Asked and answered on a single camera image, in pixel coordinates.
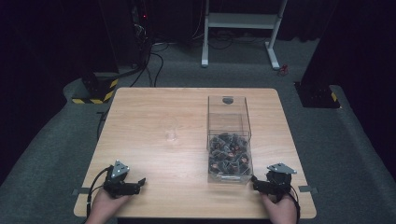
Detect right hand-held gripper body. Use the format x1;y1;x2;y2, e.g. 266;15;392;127
255;162;298;203

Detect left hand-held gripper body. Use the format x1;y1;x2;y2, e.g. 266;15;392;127
103;160;140;199

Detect person's right hand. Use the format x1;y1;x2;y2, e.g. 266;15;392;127
260;191;299;224

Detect grey tape strip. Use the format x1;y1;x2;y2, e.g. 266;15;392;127
71;187;92;197
297;185;319;194

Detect pile of dark small packets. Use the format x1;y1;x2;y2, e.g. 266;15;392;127
208;133;252;176

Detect clear plastic cup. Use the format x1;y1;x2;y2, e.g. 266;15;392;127
164;125;179;143

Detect clear plastic storage box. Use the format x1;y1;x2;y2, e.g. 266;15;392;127
206;94;254;185

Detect black yellow striped stand base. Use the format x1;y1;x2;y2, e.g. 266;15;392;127
71;72;120;105

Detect dark stand base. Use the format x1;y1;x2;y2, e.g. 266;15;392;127
293;80;341;109

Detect dark equipment rack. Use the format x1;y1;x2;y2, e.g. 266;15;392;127
129;0;154;68

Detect white metal stand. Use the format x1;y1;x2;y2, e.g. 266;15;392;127
201;0;289;71

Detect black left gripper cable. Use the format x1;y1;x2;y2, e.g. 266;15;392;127
82;166;112;224

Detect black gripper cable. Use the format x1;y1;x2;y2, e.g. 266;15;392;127
287;185;302;224
82;166;112;224

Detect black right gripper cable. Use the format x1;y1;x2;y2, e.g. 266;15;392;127
287;185;302;224

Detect black cable beside table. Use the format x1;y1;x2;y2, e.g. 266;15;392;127
96;107;110;140

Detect black floor cables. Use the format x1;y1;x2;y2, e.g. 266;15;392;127
130;41;171;89

